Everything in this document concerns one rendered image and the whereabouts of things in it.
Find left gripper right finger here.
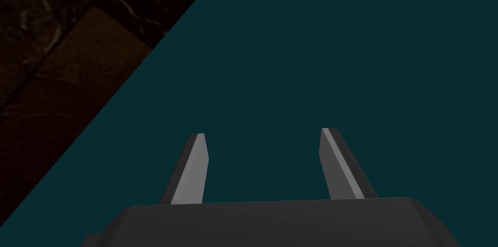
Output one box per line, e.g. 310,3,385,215
319,127,378,201

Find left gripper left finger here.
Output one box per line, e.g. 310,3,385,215
159,133,210,205

